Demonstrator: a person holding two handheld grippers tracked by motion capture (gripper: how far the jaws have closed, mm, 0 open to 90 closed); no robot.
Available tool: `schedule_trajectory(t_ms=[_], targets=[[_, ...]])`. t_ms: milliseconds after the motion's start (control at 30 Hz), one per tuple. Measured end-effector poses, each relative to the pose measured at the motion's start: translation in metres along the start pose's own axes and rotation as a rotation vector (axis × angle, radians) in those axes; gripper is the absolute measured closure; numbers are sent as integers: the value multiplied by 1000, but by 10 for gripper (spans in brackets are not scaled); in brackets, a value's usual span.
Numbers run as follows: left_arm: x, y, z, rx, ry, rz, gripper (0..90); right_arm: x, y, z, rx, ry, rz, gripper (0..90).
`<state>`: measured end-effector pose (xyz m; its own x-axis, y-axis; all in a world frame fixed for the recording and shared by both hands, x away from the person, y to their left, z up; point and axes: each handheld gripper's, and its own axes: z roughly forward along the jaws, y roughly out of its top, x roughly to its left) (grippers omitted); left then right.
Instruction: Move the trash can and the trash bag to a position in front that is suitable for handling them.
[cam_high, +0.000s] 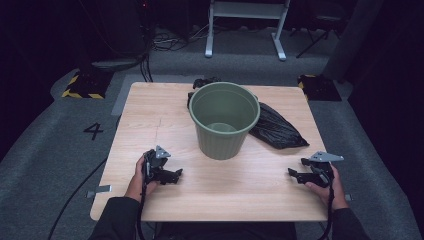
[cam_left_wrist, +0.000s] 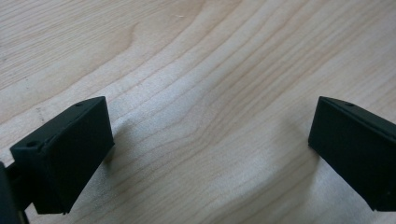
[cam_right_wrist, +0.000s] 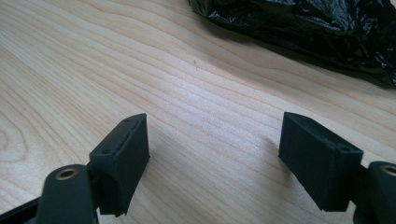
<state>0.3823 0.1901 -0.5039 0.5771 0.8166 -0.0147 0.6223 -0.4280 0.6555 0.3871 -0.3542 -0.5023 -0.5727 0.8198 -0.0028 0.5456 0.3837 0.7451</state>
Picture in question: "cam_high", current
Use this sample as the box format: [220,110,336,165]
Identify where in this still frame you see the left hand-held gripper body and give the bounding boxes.
[142,145,173,186]

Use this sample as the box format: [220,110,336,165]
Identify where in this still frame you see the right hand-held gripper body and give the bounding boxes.
[307,151,345,188]

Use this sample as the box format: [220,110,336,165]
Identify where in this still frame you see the black plastic garbage bag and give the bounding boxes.
[186,77,310,150]

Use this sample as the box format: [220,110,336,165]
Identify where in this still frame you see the green plastic trash bin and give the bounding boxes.
[188,81,261,161]

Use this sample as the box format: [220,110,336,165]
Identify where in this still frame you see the person's left hand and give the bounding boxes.
[124,155,160,203]

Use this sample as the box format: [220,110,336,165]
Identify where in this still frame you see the person's right hand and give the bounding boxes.
[304,164,350,212]

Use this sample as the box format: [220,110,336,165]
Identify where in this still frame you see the grey tape strip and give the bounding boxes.
[85,184,113,199]

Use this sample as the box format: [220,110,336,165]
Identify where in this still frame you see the person's legs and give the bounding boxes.
[155,221,298,240]

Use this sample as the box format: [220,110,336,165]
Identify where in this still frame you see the black tripod stand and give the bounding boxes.
[289,19,338,60]

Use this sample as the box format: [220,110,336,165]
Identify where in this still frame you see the dark equipment rack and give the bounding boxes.
[81,0,153,73]

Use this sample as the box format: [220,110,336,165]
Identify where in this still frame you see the grey curtain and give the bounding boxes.
[321,0,385,82]

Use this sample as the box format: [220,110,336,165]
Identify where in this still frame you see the right hand-held gripper cable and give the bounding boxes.
[317,175,336,240]

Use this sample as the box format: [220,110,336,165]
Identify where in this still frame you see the hand-held gripper cable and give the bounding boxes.
[135,179,150,240]
[317,175,336,240]

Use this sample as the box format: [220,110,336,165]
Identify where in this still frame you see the left hand-held gripper cable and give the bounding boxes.
[135,179,150,240]

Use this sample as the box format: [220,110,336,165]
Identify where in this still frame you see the black yellow striped base plate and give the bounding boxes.
[297,73,343,102]
[61,70,115,100]

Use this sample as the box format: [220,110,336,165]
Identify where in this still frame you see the black floor cable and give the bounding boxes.
[47,157,108,240]

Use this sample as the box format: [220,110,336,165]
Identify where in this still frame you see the bundle of black cables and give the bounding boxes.
[139,49,155,83]

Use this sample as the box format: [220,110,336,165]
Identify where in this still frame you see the tangle of pale floor cables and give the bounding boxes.
[152,25,208,52]

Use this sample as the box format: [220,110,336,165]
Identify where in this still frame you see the white metal table frame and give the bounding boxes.
[204,0,292,62]

